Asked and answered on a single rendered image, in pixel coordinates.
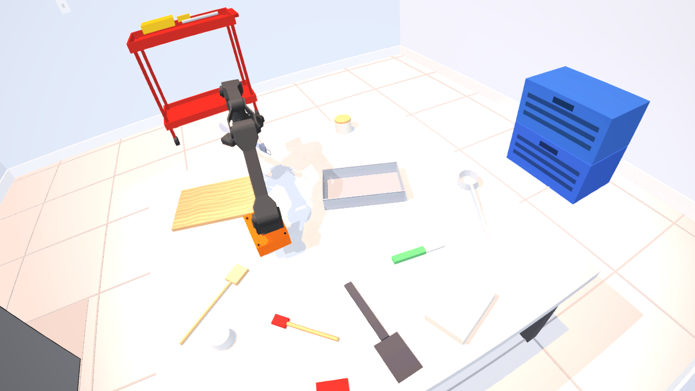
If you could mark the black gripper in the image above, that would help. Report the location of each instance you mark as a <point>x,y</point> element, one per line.
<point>227,139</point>

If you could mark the red spatula with wooden handle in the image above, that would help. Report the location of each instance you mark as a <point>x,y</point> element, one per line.
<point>333,385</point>

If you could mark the grey spatula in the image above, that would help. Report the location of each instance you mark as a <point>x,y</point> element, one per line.
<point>392,349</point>

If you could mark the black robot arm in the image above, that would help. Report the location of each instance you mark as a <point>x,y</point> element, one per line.
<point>267,216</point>

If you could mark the white jar with orange lid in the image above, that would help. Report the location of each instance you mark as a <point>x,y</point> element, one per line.
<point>343,124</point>

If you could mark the grey saucepan with long handle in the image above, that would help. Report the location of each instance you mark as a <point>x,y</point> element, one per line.
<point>468,181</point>

